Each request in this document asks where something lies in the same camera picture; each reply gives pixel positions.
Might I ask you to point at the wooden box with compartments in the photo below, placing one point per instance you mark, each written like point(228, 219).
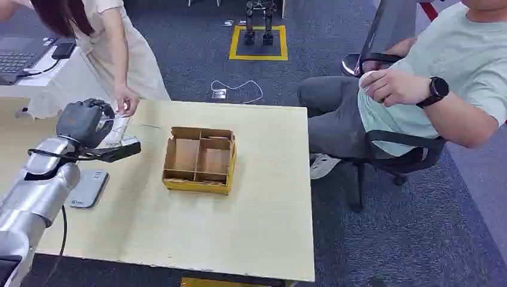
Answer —
point(200, 160)

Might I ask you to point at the black wristwatch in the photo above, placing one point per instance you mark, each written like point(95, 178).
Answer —
point(435, 90)

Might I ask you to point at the pale wooden desk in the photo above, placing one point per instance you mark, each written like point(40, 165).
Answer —
point(178, 229)

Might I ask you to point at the left wrist camera on black mount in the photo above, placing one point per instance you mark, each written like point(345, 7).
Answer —
point(115, 152)

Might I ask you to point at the dark laptop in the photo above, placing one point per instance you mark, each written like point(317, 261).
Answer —
point(17, 55)

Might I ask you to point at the dark grey panel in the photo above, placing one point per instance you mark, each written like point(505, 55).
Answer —
point(390, 25)

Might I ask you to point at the black phone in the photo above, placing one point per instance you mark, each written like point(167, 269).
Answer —
point(63, 50)

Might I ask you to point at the black robot legs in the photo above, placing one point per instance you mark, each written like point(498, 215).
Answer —
point(259, 22)

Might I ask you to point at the white card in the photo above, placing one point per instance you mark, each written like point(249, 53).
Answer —
point(119, 132)

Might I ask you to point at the red bar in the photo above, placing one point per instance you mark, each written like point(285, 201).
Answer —
point(429, 11)

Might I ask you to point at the metal floor socket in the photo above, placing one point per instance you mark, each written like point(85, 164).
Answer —
point(219, 94)

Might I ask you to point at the person's hand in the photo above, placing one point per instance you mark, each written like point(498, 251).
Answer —
point(127, 100)
point(392, 87)

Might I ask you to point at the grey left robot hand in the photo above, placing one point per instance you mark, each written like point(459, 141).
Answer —
point(81, 121)

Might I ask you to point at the person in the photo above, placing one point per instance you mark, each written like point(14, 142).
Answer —
point(119, 47)
point(455, 51)

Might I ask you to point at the chrome stand with disc base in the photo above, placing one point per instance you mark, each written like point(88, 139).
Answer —
point(349, 65)

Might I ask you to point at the grey card with logo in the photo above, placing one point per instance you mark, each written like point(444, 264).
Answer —
point(88, 189)

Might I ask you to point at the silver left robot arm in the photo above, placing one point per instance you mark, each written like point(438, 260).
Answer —
point(39, 190)

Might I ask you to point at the white desk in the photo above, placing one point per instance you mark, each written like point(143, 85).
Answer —
point(71, 79)

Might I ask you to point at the black office chair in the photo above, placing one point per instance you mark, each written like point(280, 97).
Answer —
point(404, 158)

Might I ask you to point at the yellow board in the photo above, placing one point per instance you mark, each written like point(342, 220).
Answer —
point(214, 283)

